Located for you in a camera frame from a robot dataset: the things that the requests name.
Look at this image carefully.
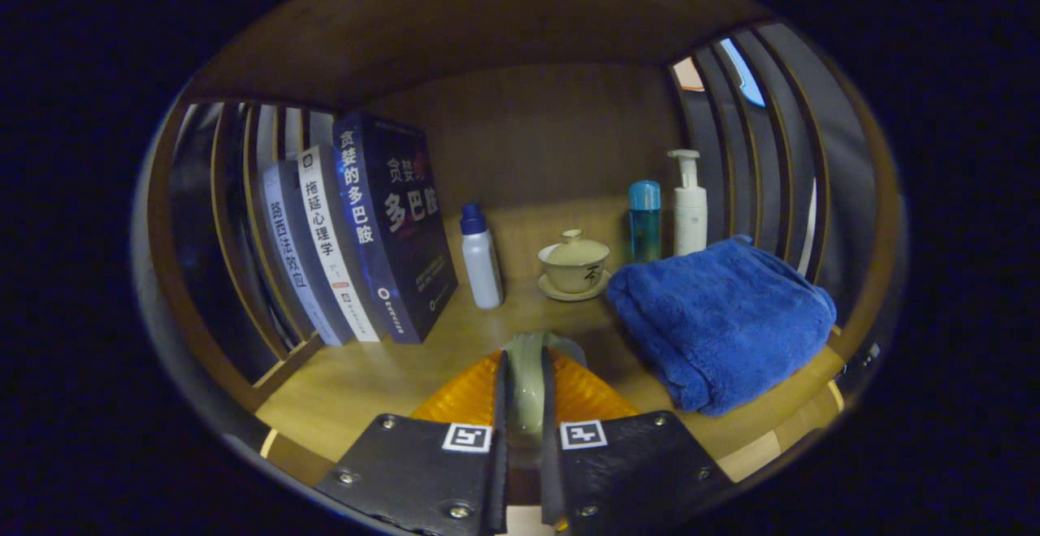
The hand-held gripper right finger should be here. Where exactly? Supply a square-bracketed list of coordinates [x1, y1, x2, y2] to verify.
[539, 347, 736, 536]

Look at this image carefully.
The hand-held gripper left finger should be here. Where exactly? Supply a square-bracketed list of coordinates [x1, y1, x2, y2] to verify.
[315, 349, 511, 536]

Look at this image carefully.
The green handled white sponge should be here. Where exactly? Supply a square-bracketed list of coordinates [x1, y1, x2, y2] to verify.
[502, 331, 587, 439]

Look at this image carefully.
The wooden countertop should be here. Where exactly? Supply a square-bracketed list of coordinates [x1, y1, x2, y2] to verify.
[256, 195, 846, 484]

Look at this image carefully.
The wooden cabinet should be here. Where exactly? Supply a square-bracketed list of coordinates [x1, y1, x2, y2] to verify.
[134, 0, 907, 521]

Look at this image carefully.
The white bottle blue cap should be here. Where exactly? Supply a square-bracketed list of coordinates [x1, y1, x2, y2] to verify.
[460, 203, 505, 310]

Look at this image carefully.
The beige lidded teacup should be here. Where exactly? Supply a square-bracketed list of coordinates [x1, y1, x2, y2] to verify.
[537, 229, 612, 302]

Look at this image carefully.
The blue folded towel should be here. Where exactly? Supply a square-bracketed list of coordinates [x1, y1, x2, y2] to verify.
[605, 234, 838, 417]

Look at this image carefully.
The teal bottle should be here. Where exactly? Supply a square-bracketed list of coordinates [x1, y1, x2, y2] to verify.
[628, 179, 662, 265]

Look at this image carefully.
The dark blue book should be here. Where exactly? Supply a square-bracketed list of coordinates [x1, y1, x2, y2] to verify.
[331, 110, 458, 345]

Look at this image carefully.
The white book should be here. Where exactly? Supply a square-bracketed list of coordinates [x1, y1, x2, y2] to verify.
[295, 145, 383, 344]

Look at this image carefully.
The white pump bottle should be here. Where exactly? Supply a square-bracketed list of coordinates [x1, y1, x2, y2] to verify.
[667, 149, 709, 257]

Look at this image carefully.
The light blue book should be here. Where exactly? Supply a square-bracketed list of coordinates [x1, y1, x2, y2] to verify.
[260, 160, 354, 348]

